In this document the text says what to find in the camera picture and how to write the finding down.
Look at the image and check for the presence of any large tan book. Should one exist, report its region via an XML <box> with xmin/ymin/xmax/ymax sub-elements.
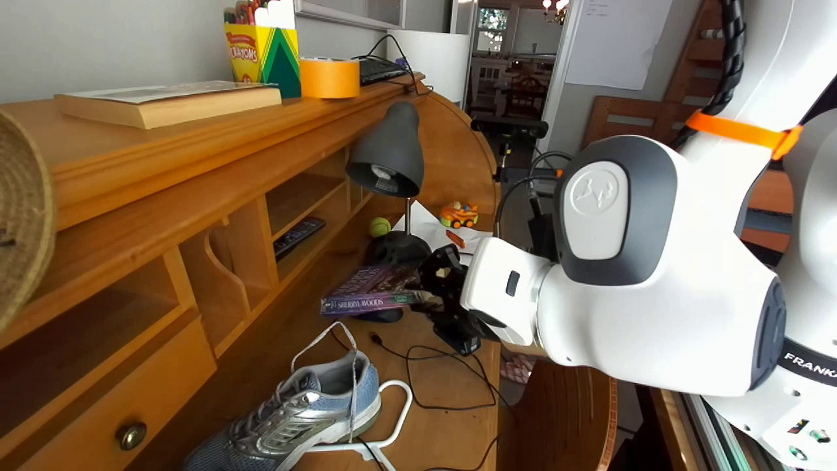
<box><xmin>51</xmin><ymin>77</ymin><xmax>285</xmax><ymax>132</ymax></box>

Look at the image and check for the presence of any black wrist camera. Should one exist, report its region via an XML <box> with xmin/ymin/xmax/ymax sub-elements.
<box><xmin>433</xmin><ymin>304</ymin><xmax>488</xmax><ymax>355</ymax></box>

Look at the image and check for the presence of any wooden bunk bed frame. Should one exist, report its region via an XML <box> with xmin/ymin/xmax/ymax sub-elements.
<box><xmin>583</xmin><ymin>0</ymin><xmax>727</xmax><ymax>152</ymax></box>

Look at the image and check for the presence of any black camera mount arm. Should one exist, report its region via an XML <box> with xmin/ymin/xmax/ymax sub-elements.
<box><xmin>498</xmin><ymin>162</ymin><xmax>579</xmax><ymax>199</ymax></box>

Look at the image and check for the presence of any orange toy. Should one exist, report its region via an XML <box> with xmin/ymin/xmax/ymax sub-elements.
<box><xmin>438</xmin><ymin>199</ymin><xmax>481</xmax><ymax>231</ymax></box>

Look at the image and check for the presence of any aluminium profile frame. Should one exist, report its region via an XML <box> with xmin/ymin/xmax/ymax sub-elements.
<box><xmin>688</xmin><ymin>394</ymin><xmax>788</xmax><ymax>471</ymax></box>

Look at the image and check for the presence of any woven straw hat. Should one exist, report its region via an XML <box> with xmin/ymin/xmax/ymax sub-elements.
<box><xmin>0</xmin><ymin>113</ymin><xmax>60</xmax><ymax>335</ymax></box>

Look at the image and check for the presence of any black remote control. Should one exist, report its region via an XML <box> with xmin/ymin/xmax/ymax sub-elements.
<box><xmin>272</xmin><ymin>213</ymin><xmax>329</xmax><ymax>262</ymax></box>

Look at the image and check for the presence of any grey blue sneaker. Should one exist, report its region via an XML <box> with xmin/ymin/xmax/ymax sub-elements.
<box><xmin>180</xmin><ymin>350</ymin><xmax>384</xmax><ymax>471</ymax></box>

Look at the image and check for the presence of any black desk lamp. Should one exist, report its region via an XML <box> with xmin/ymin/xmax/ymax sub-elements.
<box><xmin>345</xmin><ymin>100</ymin><xmax>438</xmax><ymax>271</ymax></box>

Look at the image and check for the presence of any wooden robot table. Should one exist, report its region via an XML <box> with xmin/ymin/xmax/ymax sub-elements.
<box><xmin>650</xmin><ymin>386</ymin><xmax>709</xmax><ymax>471</ymax></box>

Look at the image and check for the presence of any orange boxes stack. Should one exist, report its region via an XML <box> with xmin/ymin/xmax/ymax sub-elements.
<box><xmin>740</xmin><ymin>166</ymin><xmax>813</xmax><ymax>257</ymax></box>

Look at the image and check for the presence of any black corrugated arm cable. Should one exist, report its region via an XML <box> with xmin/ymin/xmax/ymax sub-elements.
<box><xmin>669</xmin><ymin>0</ymin><xmax>753</xmax><ymax>152</ymax></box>

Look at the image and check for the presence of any metal drawer knob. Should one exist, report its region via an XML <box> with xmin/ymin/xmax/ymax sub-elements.
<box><xmin>115</xmin><ymin>418</ymin><xmax>150</xmax><ymax>453</ymax></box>

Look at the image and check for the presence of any black flat device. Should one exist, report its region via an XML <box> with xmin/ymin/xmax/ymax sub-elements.
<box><xmin>357</xmin><ymin>51</ymin><xmax>410</xmax><ymax>87</ymax></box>

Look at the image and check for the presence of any red patterned floor item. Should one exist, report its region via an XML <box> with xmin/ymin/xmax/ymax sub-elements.
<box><xmin>501</xmin><ymin>350</ymin><xmax>533</xmax><ymax>386</ymax></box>

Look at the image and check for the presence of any thin black cable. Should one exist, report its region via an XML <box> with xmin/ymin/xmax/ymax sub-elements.
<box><xmin>370</xmin><ymin>330</ymin><xmax>505</xmax><ymax>471</ymax></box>

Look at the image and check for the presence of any wooden chair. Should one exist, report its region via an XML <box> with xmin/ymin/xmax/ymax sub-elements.
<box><xmin>501</xmin><ymin>350</ymin><xmax>624</xmax><ymax>471</ymax></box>

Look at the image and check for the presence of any yellow green crayon box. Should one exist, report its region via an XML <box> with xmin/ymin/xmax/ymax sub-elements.
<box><xmin>223</xmin><ymin>0</ymin><xmax>303</xmax><ymax>100</ymax></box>

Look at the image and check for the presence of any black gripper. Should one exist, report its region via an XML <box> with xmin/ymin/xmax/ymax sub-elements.
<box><xmin>401</xmin><ymin>245</ymin><xmax>475</xmax><ymax>314</ymax></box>

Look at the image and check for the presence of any purple cover book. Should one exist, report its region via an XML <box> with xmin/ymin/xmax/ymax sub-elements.
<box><xmin>319</xmin><ymin>262</ymin><xmax>429</xmax><ymax>319</ymax></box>

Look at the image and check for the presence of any yellow masking tape roll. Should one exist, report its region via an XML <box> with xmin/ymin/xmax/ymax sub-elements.
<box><xmin>298</xmin><ymin>55</ymin><xmax>365</xmax><ymax>102</ymax></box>

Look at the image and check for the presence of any wooden roll-top desk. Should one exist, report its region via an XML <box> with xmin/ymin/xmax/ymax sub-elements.
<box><xmin>0</xmin><ymin>76</ymin><xmax>512</xmax><ymax>471</ymax></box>

